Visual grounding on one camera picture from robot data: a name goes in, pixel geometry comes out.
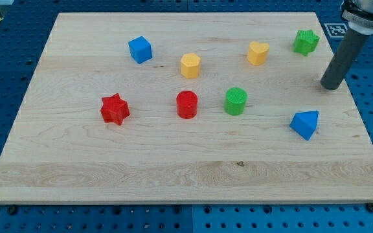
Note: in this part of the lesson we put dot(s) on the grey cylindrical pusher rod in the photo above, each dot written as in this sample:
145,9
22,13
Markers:
343,59

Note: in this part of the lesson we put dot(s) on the green star block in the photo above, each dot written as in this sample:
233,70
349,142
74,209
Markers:
305,42

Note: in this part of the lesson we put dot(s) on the yellow hexagon block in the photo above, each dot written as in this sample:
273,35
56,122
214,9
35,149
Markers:
190,65

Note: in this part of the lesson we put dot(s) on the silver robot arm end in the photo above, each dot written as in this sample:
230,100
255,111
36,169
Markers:
359,15

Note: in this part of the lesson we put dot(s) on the blue triangle block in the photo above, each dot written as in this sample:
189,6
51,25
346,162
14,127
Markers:
305,123

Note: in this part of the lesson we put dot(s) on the yellow heart block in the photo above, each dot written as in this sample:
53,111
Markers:
257,53

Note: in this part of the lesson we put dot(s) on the green cylinder block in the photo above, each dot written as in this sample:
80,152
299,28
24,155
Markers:
235,101

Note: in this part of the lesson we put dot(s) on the blue cube block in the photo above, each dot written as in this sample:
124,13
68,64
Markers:
140,49

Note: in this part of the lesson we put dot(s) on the red star block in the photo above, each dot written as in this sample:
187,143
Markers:
114,109

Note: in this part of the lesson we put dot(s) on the red cylinder block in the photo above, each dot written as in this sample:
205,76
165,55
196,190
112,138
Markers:
187,104

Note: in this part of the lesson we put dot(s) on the white fiducial marker tag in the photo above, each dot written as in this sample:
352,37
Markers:
336,30

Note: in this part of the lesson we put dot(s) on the light wooden board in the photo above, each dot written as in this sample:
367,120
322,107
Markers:
61,152

